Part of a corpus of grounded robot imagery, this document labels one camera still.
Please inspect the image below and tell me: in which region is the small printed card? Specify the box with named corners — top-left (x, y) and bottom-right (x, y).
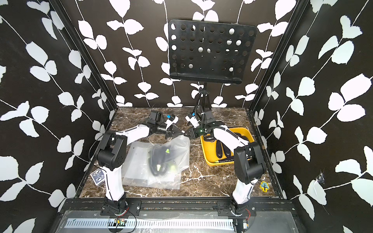
top-left (90, 169), bottom-right (105, 186)

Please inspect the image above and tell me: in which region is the yellow tree sticker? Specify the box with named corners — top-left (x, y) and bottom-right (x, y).
top-left (259, 181), bottom-right (270, 193)

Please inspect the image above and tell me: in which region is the black perforated music stand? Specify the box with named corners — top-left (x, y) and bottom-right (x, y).
top-left (169, 19), bottom-right (257, 109)

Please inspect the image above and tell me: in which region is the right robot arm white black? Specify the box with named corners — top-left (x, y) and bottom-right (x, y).
top-left (184, 124), bottom-right (266, 204)

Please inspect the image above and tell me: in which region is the clear zip-top bag top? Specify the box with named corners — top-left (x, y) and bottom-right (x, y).
top-left (145, 136), bottom-right (190, 189)

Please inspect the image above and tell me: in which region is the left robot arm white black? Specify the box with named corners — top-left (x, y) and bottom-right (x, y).
top-left (94, 124), bottom-right (184, 212)

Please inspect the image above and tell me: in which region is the black front mounting rail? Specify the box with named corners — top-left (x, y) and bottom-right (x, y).
top-left (62, 197), bottom-right (296, 216)

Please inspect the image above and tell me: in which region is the stack of clear zip-top bags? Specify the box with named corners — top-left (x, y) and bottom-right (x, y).
top-left (121, 141), bottom-right (183, 190)

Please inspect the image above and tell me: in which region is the yellow plastic tray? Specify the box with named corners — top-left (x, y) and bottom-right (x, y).
top-left (200, 127), bottom-right (254, 167)

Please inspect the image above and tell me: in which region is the white perforated strip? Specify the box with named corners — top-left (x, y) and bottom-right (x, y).
top-left (63, 218), bottom-right (234, 231)

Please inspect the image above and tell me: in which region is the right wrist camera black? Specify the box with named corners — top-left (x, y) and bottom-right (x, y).
top-left (201, 110), bottom-right (216, 125)

